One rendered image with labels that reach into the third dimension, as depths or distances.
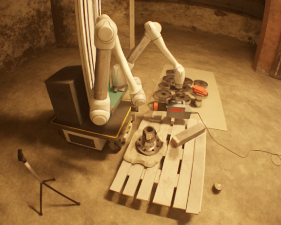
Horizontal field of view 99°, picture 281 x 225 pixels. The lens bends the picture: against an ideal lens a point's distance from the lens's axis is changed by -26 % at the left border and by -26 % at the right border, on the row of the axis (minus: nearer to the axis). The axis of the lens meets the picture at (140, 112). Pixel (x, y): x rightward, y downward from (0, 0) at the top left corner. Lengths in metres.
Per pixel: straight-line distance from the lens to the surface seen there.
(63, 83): 1.55
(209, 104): 2.79
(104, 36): 0.94
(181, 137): 1.75
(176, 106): 1.86
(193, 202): 1.45
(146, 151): 1.62
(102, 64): 1.05
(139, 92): 1.19
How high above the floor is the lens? 1.47
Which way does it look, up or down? 38 degrees down
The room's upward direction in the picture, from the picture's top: 1 degrees clockwise
